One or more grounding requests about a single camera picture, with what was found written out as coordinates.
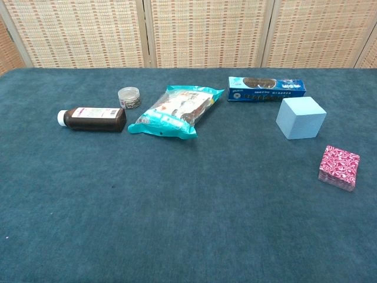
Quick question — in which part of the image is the blue cookie box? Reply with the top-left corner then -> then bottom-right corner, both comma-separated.
227,76 -> 307,103

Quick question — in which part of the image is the brown bottle with white cap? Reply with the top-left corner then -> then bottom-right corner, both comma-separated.
57,107 -> 127,133

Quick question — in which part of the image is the woven bamboo screen panel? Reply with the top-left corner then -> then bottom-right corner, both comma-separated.
261,0 -> 377,69
143,0 -> 276,69
0,16 -> 27,76
0,0 -> 151,69
354,31 -> 377,70

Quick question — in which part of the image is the light blue foam cube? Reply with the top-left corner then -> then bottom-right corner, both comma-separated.
275,96 -> 328,140

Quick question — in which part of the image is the teal tablecloth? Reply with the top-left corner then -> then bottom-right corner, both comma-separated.
0,67 -> 377,283

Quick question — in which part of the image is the teal snack bag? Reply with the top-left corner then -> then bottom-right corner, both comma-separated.
127,85 -> 225,140

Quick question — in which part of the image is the pink patterned napkin pack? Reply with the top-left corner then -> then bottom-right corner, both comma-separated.
318,145 -> 361,193

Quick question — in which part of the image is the small clear plastic jar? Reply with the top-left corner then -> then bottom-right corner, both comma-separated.
117,86 -> 143,110

